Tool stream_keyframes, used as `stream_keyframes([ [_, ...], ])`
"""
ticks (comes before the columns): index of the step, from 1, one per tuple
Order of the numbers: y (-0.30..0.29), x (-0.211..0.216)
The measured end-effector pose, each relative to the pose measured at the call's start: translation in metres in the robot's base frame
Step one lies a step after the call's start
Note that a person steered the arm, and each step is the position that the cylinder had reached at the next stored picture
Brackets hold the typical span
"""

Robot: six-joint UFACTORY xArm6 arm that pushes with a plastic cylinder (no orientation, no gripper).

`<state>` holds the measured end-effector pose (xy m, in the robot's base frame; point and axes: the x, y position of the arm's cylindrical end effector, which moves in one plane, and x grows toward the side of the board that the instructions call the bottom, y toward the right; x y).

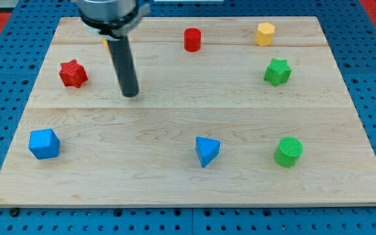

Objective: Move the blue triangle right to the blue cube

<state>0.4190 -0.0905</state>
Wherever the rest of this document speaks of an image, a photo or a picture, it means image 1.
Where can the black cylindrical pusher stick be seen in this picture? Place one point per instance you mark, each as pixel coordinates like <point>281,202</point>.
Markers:
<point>121,55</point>

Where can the yellow block behind arm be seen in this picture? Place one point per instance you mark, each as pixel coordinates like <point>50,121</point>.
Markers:
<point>105,43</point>

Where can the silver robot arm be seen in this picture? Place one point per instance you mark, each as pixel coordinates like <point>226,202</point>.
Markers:
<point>113,20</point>

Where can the blue cube block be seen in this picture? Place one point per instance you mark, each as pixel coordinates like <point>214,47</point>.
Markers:
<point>44,144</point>

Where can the blue triangle block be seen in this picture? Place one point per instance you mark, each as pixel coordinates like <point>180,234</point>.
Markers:
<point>207,150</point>

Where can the red star block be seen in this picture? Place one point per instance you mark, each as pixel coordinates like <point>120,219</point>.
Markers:
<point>73,74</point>

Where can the red cylinder block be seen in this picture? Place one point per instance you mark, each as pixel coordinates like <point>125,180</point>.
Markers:
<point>192,39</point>

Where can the wooden board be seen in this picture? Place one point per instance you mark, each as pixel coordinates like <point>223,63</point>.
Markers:
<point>118,152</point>

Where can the yellow hexagon block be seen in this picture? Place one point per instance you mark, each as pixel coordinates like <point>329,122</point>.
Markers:
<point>265,33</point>

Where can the green star block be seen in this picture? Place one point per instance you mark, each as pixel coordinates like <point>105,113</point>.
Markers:
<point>278,72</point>

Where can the green cylinder block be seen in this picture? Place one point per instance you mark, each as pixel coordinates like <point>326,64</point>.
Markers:
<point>288,151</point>

